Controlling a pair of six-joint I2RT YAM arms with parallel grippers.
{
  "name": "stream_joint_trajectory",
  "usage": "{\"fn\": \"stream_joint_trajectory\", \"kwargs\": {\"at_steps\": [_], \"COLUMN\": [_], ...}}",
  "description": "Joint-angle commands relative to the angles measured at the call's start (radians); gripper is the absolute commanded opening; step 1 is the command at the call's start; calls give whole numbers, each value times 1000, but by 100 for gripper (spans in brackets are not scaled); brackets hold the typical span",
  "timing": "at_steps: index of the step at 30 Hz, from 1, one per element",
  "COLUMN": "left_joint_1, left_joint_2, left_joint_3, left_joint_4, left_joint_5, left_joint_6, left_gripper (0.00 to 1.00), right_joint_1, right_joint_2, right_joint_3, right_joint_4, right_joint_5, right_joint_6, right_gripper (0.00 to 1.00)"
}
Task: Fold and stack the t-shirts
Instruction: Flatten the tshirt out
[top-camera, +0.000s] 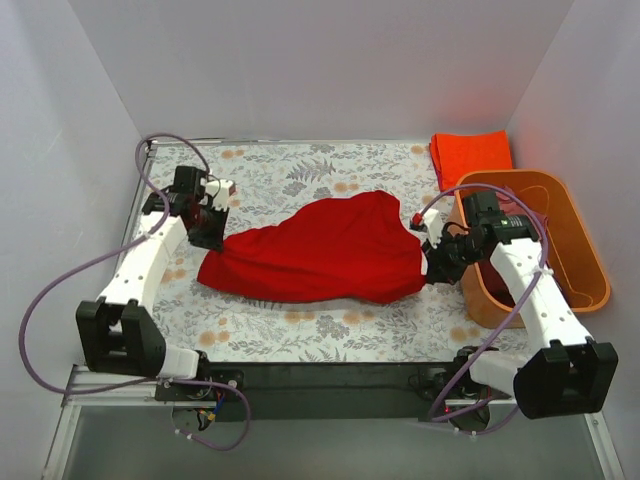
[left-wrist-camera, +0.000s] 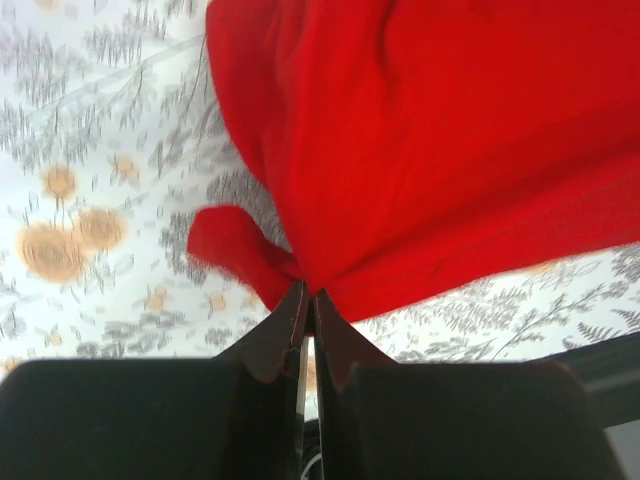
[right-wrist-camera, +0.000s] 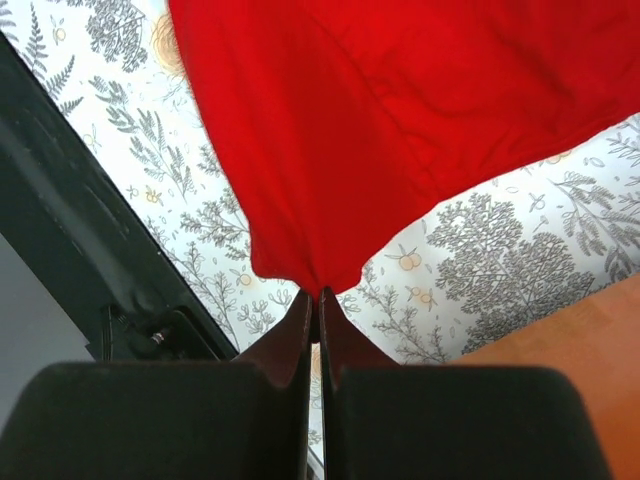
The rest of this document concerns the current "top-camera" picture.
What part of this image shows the red t shirt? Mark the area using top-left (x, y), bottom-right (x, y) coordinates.
top-left (197, 190), bottom-right (426, 304)

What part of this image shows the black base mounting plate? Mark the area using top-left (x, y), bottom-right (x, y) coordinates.
top-left (153, 362), bottom-right (514, 424)

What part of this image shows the orange plastic basket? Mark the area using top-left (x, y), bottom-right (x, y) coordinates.
top-left (458, 169), bottom-right (611, 329)

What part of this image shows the aluminium frame rail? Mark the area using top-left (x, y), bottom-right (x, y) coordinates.
top-left (44, 363), bottom-right (624, 479)

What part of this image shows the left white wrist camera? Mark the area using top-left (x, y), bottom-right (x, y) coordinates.
top-left (205, 179), bottom-right (236, 211)

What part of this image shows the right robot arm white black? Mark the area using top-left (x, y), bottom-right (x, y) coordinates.
top-left (410, 183), bottom-right (618, 422)

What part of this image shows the pink t shirt in basket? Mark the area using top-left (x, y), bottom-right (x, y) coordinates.
top-left (497, 186), bottom-right (548, 227)

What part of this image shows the folded orange t shirt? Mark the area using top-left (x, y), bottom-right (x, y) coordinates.
top-left (429, 130), bottom-right (513, 185)

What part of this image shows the folded magenta shirt under orange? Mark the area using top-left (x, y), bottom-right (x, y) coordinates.
top-left (436, 169), bottom-right (457, 192)

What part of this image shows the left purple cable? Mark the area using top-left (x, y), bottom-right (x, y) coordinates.
top-left (18, 132), bottom-right (252, 453)

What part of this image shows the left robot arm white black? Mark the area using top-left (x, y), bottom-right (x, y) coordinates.
top-left (76, 166), bottom-right (236, 400)

